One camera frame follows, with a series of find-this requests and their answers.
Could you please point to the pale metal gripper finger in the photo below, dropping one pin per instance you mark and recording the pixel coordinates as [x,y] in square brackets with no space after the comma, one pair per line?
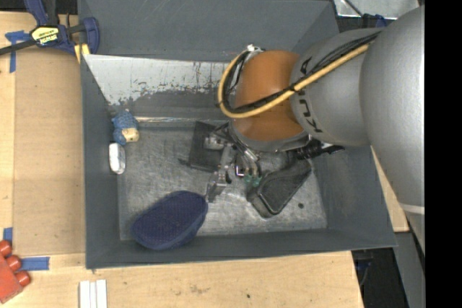
[216,185]
[224,159]

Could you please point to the black flat square pad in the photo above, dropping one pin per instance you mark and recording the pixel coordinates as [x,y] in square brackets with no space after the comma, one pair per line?
[202,151]

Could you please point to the black and grey pouch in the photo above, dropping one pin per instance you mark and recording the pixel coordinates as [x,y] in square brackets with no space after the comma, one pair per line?
[279,187]

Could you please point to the dark blue oval sponge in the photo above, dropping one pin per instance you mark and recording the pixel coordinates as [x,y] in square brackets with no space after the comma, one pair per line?
[167,221]

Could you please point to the white oval object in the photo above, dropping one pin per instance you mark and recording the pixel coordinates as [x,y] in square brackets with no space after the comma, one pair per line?
[117,158]

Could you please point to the blue toy animal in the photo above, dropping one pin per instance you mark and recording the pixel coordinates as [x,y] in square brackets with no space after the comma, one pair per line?
[124,126]

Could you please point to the grey metal bin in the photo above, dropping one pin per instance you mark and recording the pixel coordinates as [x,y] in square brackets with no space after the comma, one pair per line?
[173,25]

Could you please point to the black cylinder on white bracket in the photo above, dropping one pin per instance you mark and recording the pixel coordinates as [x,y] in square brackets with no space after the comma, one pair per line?
[308,150]

